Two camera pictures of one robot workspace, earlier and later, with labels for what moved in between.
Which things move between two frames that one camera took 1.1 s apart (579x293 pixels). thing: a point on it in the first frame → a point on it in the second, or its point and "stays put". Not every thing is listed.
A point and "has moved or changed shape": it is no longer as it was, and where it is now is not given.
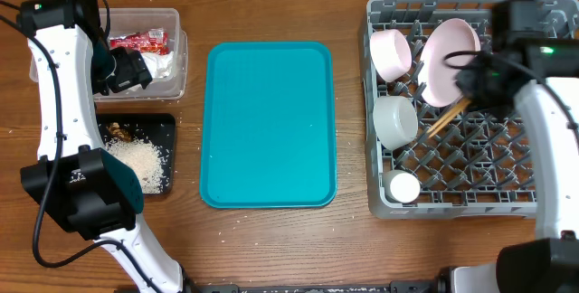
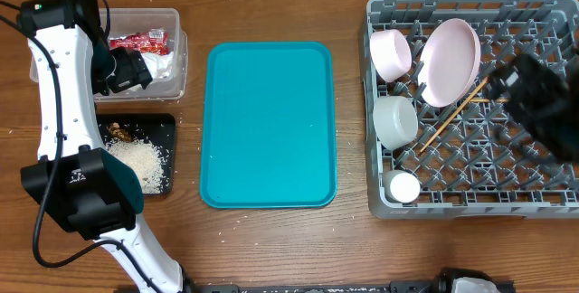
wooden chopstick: (450, 119) has moved or changed shape
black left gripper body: (128, 72) stays put
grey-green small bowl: (396, 120) stays put
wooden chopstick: (447, 116) has moved or changed shape
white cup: (401, 186) stays put
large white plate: (437, 80) stays put
